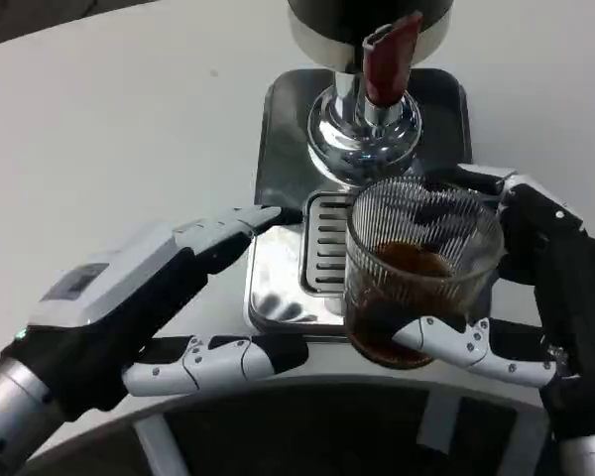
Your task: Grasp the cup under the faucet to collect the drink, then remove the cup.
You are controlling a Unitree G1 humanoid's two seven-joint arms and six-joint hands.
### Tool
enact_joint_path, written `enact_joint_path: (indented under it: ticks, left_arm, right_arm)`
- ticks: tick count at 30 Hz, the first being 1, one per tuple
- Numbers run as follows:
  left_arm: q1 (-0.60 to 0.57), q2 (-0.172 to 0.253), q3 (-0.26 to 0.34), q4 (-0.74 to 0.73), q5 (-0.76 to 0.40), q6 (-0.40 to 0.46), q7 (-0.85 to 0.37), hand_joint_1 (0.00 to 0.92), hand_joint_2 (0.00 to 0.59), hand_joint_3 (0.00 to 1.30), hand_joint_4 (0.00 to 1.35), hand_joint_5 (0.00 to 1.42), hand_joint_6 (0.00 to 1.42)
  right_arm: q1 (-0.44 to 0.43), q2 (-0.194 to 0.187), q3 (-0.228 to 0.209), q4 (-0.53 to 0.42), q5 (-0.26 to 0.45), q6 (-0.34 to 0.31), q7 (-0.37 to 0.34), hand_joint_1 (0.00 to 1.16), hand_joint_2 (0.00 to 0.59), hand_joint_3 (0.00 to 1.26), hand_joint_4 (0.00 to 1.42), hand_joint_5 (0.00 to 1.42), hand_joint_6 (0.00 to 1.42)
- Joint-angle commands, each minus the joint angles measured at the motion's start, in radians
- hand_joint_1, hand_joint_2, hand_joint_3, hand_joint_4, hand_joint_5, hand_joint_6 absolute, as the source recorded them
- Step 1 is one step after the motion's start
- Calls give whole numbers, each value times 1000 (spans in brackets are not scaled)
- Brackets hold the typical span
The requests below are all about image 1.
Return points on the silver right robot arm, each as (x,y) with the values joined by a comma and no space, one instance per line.
(590,456)

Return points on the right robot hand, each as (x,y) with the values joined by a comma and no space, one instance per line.
(570,287)

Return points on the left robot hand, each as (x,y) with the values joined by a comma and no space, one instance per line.
(119,297)

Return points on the steel drip tray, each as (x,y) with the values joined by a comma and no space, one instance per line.
(287,149)

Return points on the black steel drink dispenser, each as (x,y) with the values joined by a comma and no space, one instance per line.
(327,30)

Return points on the clear ribbed glass cup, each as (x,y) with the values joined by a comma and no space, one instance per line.
(401,297)

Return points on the slotted steel drip grid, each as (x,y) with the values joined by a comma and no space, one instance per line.
(329,248)

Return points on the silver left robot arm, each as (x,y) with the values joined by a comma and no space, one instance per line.
(10,411)

